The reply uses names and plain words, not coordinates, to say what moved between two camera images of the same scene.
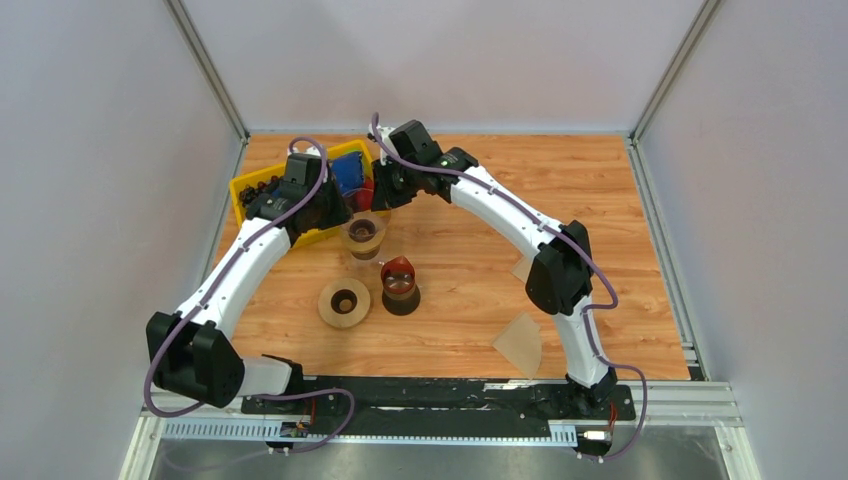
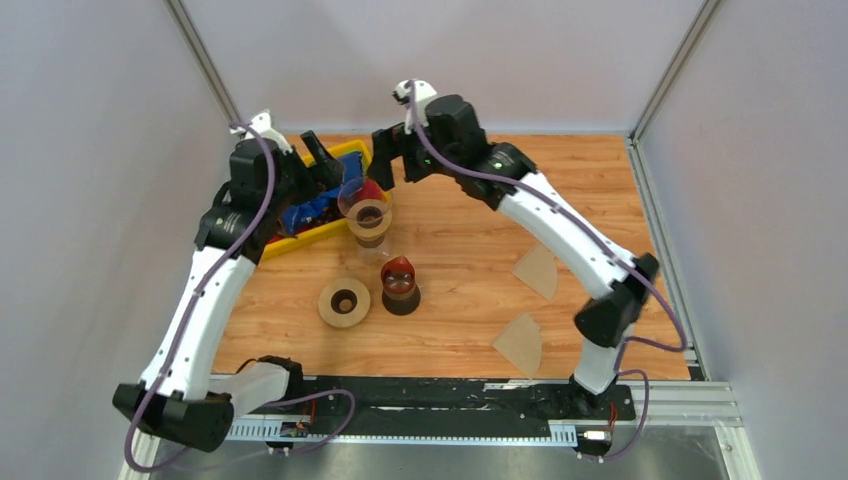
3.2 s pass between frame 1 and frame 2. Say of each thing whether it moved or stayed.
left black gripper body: moved
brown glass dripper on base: stayed
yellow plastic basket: stayed
